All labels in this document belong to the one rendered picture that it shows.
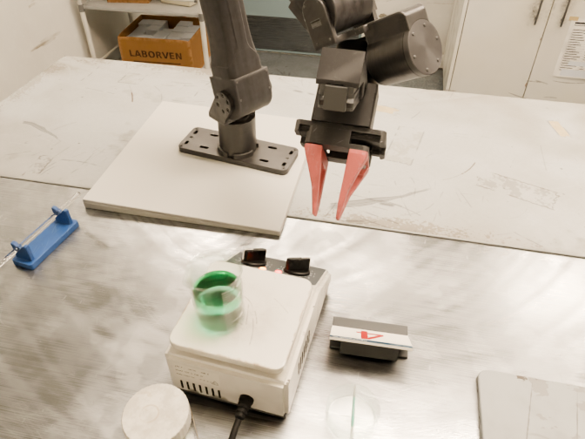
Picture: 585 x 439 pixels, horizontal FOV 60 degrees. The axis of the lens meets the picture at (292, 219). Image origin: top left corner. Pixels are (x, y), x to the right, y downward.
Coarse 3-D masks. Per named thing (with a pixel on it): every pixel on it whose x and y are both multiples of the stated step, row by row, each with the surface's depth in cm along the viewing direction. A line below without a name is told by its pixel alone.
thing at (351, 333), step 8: (336, 328) 59; (344, 328) 60; (352, 336) 56; (360, 336) 57; (368, 336) 57; (376, 336) 58; (384, 336) 58; (392, 336) 59; (400, 336) 59; (400, 344) 55; (408, 344) 56
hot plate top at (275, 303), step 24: (264, 288) 55; (288, 288) 55; (312, 288) 55; (192, 312) 52; (264, 312) 52; (288, 312) 52; (192, 336) 50; (216, 336) 50; (240, 336) 50; (264, 336) 50; (288, 336) 50; (240, 360) 48; (264, 360) 48
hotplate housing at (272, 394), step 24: (312, 312) 55; (312, 336) 58; (168, 360) 51; (192, 360) 50; (216, 360) 50; (288, 360) 50; (192, 384) 52; (216, 384) 51; (240, 384) 50; (264, 384) 48; (288, 384) 48; (240, 408) 50; (264, 408) 51; (288, 408) 51
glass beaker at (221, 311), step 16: (208, 256) 49; (224, 256) 49; (192, 272) 48; (240, 272) 47; (192, 288) 45; (224, 288) 46; (240, 288) 48; (192, 304) 49; (208, 304) 47; (224, 304) 47; (240, 304) 49; (208, 320) 48; (224, 320) 48; (240, 320) 50
